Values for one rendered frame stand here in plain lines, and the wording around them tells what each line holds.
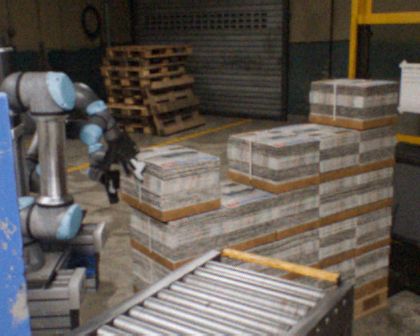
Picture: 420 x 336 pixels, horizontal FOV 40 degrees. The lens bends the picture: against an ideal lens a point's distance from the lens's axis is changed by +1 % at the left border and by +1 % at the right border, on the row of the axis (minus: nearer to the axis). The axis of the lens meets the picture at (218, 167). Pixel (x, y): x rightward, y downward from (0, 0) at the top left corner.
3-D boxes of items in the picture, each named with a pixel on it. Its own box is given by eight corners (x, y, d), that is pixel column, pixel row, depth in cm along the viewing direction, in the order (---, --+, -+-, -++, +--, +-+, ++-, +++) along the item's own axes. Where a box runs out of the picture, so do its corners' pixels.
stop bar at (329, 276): (227, 252, 208) (227, 247, 207) (341, 279, 185) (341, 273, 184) (222, 255, 205) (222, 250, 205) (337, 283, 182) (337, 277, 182)
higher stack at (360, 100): (303, 295, 350) (308, 81, 319) (337, 282, 367) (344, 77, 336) (354, 320, 320) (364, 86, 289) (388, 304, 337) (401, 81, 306)
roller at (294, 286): (209, 270, 205) (209, 257, 204) (334, 303, 180) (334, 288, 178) (201, 275, 201) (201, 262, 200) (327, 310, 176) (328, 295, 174)
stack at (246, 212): (135, 363, 282) (126, 200, 262) (304, 295, 350) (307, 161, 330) (178, 403, 252) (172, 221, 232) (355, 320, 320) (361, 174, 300)
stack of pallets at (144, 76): (151, 119, 1031) (148, 44, 1000) (196, 122, 986) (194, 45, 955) (102, 131, 918) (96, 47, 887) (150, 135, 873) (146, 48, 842)
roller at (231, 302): (173, 296, 188) (177, 280, 189) (305, 336, 163) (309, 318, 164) (164, 294, 184) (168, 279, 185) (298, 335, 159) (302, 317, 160)
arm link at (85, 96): (97, 78, 254) (135, 155, 288) (77, 77, 259) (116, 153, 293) (85, 95, 247) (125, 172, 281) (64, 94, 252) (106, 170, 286)
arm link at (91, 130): (71, 146, 217) (81, 131, 226) (100, 147, 216) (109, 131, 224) (66, 129, 213) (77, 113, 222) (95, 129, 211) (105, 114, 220)
